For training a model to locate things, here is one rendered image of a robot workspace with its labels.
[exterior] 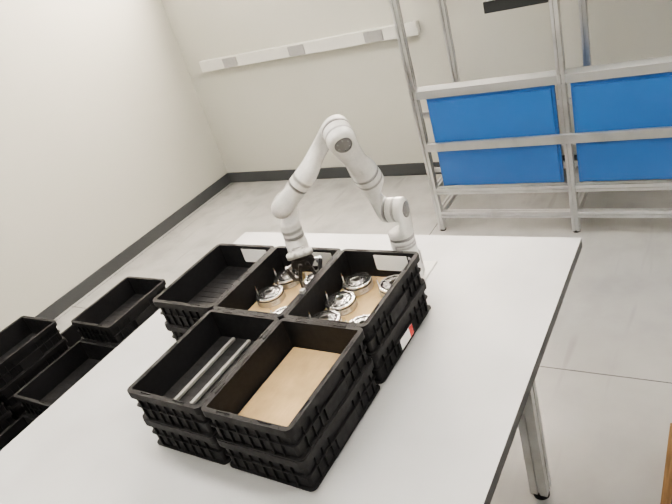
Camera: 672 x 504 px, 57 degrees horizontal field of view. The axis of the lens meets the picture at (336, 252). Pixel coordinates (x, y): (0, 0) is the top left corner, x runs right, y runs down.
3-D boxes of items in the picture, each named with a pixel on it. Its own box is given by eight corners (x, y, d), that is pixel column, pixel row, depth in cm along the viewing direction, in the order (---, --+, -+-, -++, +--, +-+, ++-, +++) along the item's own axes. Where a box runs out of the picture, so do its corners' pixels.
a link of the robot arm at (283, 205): (265, 213, 201) (287, 183, 194) (271, 201, 208) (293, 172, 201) (282, 225, 202) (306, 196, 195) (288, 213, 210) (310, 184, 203)
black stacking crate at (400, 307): (351, 276, 223) (343, 249, 217) (427, 282, 206) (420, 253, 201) (293, 347, 195) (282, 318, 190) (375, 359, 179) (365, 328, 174)
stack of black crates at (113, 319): (160, 341, 350) (127, 276, 329) (198, 347, 334) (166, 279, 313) (109, 390, 322) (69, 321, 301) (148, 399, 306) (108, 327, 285)
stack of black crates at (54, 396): (109, 390, 322) (79, 339, 306) (148, 399, 306) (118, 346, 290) (48, 448, 294) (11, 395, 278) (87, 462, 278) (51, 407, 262)
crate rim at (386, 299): (344, 254, 218) (342, 248, 217) (421, 257, 202) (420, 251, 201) (283, 323, 191) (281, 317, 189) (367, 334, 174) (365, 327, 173)
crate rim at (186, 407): (213, 314, 207) (210, 308, 206) (283, 323, 191) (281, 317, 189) (127, 397, 179) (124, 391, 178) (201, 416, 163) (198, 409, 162)
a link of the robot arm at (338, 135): (350, 127, 181) (384, 177, 200) (340, 109, 187) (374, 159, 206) (323, 144, 182) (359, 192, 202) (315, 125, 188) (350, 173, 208)
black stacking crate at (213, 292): (228, 268, 256) (219, 244, 250) (285, 272, 239) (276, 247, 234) (164, 327, 228) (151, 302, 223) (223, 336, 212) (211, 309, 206)
